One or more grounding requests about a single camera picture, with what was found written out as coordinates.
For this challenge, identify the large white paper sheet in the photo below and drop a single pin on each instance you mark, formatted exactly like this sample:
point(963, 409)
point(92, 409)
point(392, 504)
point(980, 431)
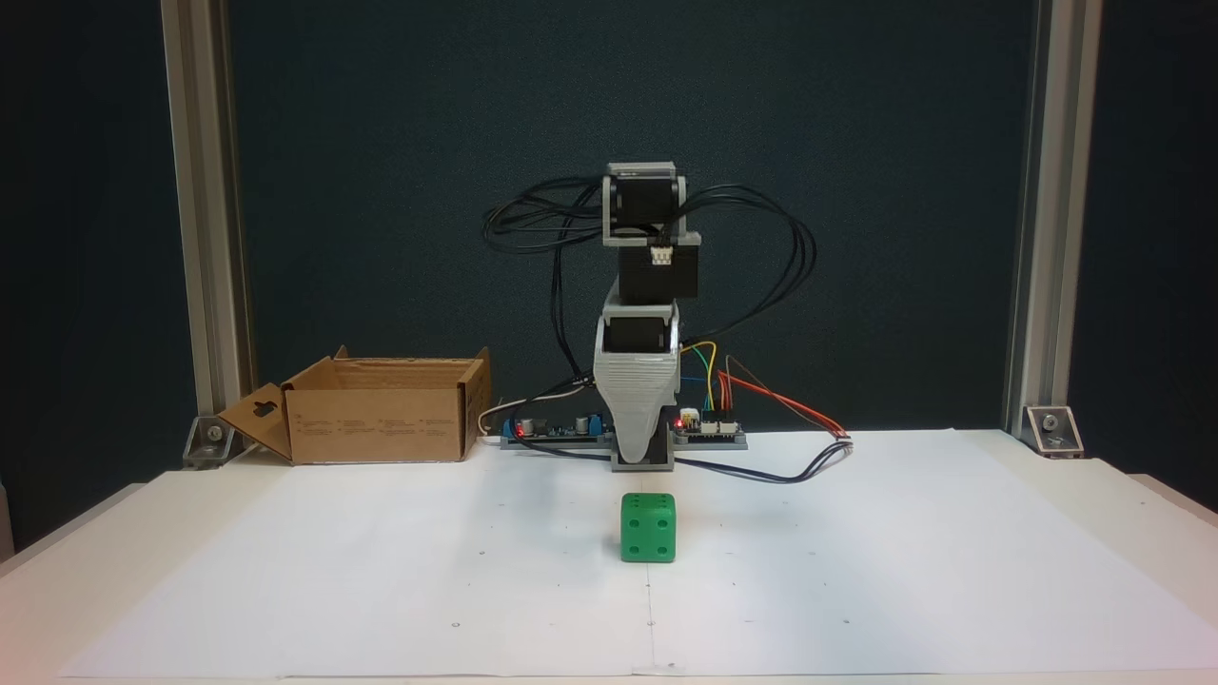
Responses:
point(381, 571)

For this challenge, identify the green die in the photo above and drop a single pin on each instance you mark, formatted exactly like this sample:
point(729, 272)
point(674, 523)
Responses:
point(647, 528)

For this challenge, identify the metal corner bracket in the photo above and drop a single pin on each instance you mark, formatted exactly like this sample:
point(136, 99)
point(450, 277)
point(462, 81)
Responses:
point(211, 440)
point(1052, 430)

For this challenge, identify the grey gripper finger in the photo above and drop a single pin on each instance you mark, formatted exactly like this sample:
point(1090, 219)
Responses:
point(669, 409)
point(636, 423)

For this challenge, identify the blue circuit board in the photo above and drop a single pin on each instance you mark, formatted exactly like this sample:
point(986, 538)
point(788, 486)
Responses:
point(561, 430)

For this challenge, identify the aluminium frame post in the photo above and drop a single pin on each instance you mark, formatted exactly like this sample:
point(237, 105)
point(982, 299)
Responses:
point(1051, 238)
point(205, 238)

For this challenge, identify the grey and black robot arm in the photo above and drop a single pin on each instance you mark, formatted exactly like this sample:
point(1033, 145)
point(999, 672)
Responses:
point(657, 271)

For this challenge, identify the open cardboard box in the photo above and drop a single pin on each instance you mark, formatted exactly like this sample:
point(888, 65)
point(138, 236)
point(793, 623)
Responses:
point(376, 423)

